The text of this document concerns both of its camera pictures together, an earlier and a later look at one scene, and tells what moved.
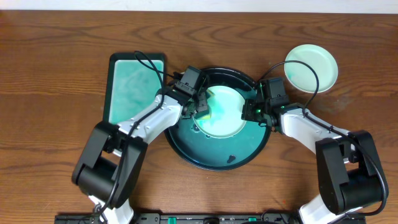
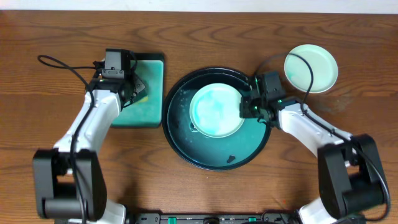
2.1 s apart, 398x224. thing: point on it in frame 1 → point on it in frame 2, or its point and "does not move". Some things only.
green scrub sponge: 206,117 → 142,100
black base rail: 202,218 does not move
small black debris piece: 232,157 does not move
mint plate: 226,104 does not move
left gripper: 196,104 → 138,86
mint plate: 302,77 does not move
